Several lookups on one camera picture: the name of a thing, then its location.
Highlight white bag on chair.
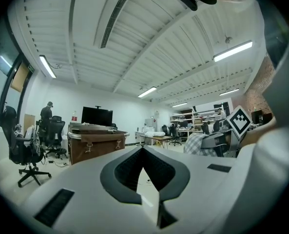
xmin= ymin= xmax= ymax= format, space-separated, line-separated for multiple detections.
xmin=24 ymin=126 xmax=41 ymax=156

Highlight ceiling air vent grille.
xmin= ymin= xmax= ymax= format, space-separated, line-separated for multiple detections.
xmin=100 ymin=0 xmax=138 ymax=49

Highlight white fabric pile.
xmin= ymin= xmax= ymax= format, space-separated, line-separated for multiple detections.
xmin=144 ymin=130 xmax=166 ymax=138

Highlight person's white shirt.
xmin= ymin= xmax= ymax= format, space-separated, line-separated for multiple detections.
xmin=226 ymin=40 xmax=289 ymax=234

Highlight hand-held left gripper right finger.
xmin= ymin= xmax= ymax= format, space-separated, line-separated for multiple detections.
xmin=142 ymin=144 xmax=256 ymax=234

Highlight dark glass door frame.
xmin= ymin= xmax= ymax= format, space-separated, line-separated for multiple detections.
xmin=0 ymin=54 xmax=37 ymax=124

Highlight large black television screen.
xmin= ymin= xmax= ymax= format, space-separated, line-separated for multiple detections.
xmin=81 ymin=106 xmax=114 ymax=127

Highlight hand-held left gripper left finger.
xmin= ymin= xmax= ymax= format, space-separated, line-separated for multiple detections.
xmin=24 ymin=145 xmax=158 ymax=234

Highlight silver cart rail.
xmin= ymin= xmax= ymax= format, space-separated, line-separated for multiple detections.
xmin=67 ymin=130 xmax=131 ymax=141

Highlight white cabinet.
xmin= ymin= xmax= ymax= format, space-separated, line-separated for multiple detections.
xmin=144 ymin=117 xmax=157 ymax=133

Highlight black swivel office chair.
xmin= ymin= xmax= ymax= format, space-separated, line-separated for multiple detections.
xmin=169 ymin=125 xmax=183 ymax=147

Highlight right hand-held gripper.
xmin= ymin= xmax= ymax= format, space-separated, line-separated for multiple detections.
xmin=200 ymin=105 xmax=253 ymax=158

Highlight floor cables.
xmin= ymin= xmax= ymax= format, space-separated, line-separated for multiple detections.
xmin=47 ymin=157 xmax=69 ymax=168

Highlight black mesh office chair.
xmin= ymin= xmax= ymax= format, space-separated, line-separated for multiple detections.
xmin=44 ymin=115 xmax=69 ymax=160

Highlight white storage shelving unit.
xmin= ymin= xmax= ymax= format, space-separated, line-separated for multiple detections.
xmin=169 ymin=107 xmax=227 ymax=132

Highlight black office chair with armrests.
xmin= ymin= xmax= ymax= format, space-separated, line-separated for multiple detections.
xmin=0 ymin=105 xmax=53 ymax=189

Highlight grey checkered cloth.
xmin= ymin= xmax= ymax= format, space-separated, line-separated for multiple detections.
xmin=183 ymin=132 xmax=217 ymax=157

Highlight low wooden table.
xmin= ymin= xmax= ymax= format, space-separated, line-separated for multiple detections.
xmin=139 ymin=135 xmax=173 ymax=146

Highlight person's right forearm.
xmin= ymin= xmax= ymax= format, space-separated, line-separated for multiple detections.
xmin=240 ymin=117 xmax=278 ymax=148

